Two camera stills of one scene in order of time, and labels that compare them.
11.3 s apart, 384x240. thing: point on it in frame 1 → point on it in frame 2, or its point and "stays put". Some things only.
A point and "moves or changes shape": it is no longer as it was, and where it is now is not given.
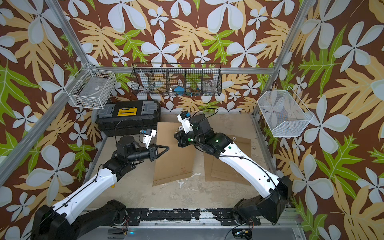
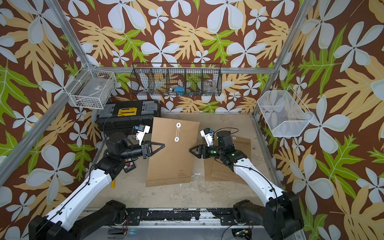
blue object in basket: (179, 90) stays put
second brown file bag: (215, 170) stays put
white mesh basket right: (286, 114) stays put
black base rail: (224, 216) stays put
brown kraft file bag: (176, 162) moves or changes shape
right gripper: (182, 139) → (201, 151)
